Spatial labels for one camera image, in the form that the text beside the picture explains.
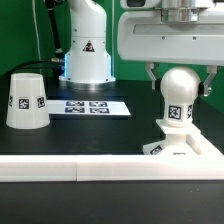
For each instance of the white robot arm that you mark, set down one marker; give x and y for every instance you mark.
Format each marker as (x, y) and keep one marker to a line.
(87, 63)

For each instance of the white lamp shade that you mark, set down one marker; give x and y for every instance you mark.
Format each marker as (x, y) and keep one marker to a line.
(27, 104)

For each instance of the white lamp base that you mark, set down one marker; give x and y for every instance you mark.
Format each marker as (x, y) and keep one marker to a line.
(175, 142)

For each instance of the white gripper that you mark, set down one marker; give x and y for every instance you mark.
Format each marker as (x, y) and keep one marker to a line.
(142, 36)

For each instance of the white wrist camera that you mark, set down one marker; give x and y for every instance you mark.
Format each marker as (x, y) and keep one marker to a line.
(139, 4)

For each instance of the white L-shaped fence wall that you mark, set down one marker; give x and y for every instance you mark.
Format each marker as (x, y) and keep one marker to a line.
(206, 164)

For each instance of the white lamp bulb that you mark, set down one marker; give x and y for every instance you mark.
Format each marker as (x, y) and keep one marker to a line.
(179, 88)

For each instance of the white marker sheet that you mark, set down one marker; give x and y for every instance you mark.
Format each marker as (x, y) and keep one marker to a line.
(104, 108)

